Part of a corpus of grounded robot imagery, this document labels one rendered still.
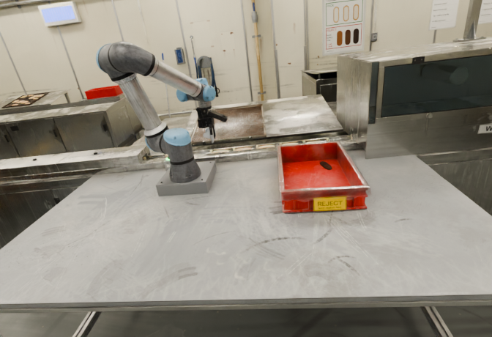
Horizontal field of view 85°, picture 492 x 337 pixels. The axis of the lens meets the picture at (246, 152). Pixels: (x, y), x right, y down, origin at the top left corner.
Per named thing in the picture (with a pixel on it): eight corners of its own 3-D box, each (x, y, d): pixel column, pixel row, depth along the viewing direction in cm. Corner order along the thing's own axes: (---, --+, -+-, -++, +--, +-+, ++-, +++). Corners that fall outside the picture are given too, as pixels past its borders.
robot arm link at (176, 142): (179, 164, 121) (172, 135, 116) (162, 159, 129) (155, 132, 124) (199, 154, 129) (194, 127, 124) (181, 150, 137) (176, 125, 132)
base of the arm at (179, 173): (193, 183, 124) (189, 163, 120) (164, 182, 127) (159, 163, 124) (205, 168, 137) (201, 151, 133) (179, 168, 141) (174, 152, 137)
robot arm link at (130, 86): (168, 160, 130) (102, 47, 100) (151, 155, 139) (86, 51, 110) (185, 146, 137) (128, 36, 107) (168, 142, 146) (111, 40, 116)
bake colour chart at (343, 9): (322, 56, 208) (322, -11, 191) (322, 56, 209) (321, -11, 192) (364, 50, 209) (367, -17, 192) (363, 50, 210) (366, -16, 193)
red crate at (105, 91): (86, 99, 443) (83, 91, 438) (97, 95, 476) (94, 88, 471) (116, 95, 443) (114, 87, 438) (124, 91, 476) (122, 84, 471)
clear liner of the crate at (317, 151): (280, 215, 103) (277, 193, 99) (277, 161, 148) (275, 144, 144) (371, 210, 99) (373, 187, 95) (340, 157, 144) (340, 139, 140)
